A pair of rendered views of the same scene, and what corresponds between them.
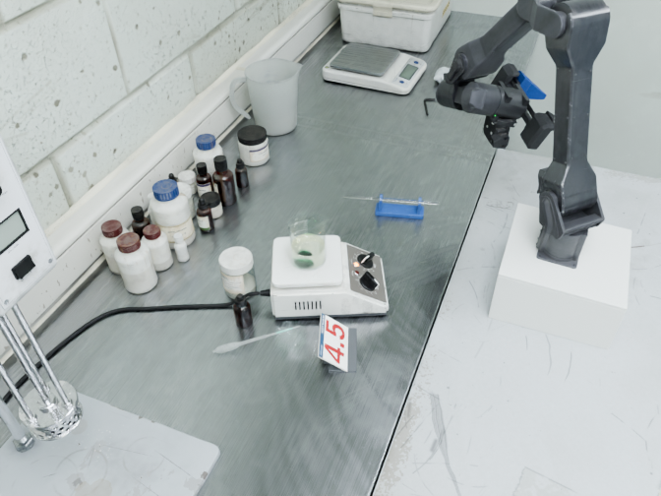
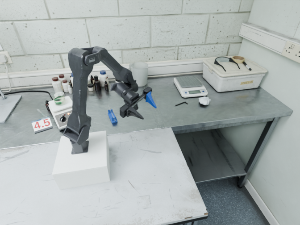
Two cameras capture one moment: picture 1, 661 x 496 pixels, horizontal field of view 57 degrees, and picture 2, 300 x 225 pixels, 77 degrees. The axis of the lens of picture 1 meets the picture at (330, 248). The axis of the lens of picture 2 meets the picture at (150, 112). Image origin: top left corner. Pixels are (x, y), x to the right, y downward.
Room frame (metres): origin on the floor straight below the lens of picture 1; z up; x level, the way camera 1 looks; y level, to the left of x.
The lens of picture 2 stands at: (0.68, -0.99, 1.59)
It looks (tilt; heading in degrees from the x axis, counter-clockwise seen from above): 37 degrees down; 56
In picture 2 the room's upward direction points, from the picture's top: straight up
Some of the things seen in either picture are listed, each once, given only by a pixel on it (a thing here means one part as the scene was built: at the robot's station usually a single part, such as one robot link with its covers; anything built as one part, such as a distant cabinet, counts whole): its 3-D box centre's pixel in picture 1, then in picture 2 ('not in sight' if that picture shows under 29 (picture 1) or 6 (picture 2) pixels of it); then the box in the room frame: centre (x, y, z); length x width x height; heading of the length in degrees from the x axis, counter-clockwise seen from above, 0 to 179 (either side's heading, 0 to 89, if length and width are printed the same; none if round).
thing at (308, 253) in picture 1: (309, 242); (59, 97); (0.76, 0.03, 1.03); 0.07 x 0.06 x 0.08; 114
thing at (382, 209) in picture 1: (399, 206); (112, 115); (0.99, -0.15, 0.92); 0.10 x 0.03 x 0.04; 80
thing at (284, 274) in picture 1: (307, 260); (61, 103); (0.76, 0.04, 0.98); 0.12 x 0.12 x 0.01; 1
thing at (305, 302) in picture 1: (323, 278); (64, 111); (0.76, 0.01, 0.94); 0.22 x 0.13 x 0.08; 91
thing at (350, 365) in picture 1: (337, 341); (42, 124); (0.63, -0.01, 0.92); 0.09 x 0.06 x 0.04; 177
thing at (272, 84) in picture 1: (268, 99); (138, 74); (1.35, 0.14, 0.97); 0.18 x 0.13 x 0.15; 108
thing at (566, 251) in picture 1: (562, 237); (78, 142); (0.75, -0.38, 1.04); 0.07 x 0.07 x 0.06; 65
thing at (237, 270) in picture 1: (238, 274); not in sight; (0.78, 0.17, 0.94); 0.06 x 0.06 x 0.08
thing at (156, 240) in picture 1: (155, 246); (66, 85); (0.85, 0.33, 0.94); 0.05 x 0.05 x 0.09
